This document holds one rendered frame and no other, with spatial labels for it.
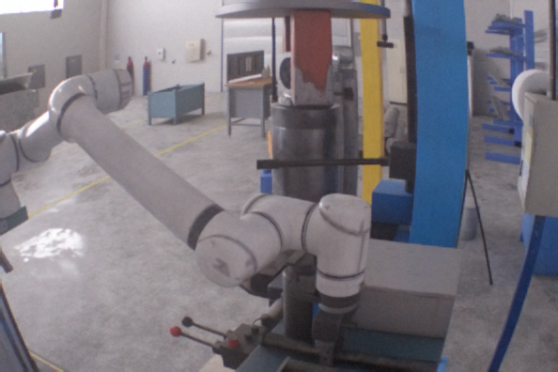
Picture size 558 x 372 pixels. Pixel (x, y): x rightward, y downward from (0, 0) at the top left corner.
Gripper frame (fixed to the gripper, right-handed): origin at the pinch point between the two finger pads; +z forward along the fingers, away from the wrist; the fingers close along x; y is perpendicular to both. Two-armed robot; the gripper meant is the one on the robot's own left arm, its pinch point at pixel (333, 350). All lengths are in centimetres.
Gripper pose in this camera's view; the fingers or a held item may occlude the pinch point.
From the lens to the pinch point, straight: 93.5
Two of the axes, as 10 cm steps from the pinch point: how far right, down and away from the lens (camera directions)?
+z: 0.0, 9.5, 3.2
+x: 4.1, -2.9, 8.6
